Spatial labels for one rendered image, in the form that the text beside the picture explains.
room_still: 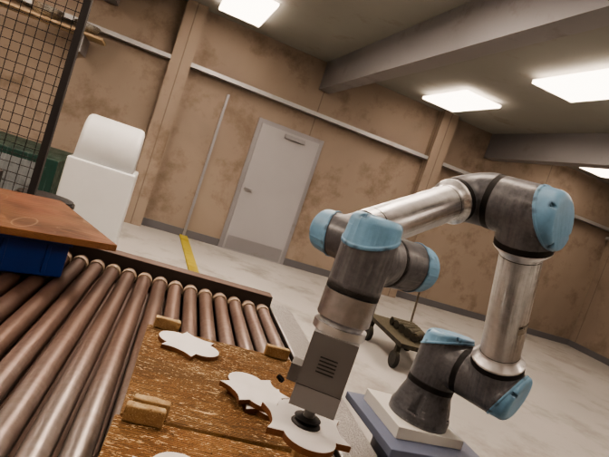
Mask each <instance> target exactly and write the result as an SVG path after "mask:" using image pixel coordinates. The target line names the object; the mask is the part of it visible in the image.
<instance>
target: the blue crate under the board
mask: <svg viewBox="0 0 609 457"><path fill-rule="evenodd" d="M72 247H73V245H70V244H64V243H58V242H52V241H46V240H40V239H35V238H24V237H17V236H12V235H6V234H0V271H5V272H14V273H22V274H30V275H38V276H47V277H60V276H61V274H62V272H63V267H64V263H65V260H66V258H67V254H68V251H69V248H72Z"/></svg>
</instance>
